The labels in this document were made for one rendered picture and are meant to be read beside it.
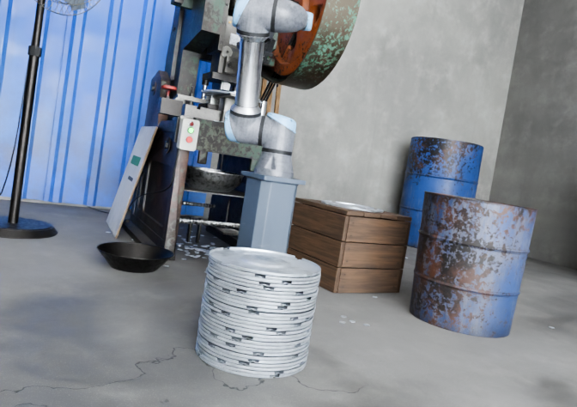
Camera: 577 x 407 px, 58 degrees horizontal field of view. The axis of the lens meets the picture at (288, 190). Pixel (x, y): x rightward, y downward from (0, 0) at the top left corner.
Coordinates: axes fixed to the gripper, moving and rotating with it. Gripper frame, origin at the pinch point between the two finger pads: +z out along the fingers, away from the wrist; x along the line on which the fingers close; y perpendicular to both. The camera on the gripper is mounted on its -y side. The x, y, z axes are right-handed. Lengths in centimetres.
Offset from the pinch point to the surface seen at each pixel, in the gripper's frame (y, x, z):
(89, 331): -70, -112, 43
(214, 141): -8.2, -6.5, 31.5
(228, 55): -1.5, 24.1, -1.5
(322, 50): 36.3, 5.8, -19.7
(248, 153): 9.6, -8.7, 33.8
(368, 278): 49, -77, 53
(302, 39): 39, 32, -17
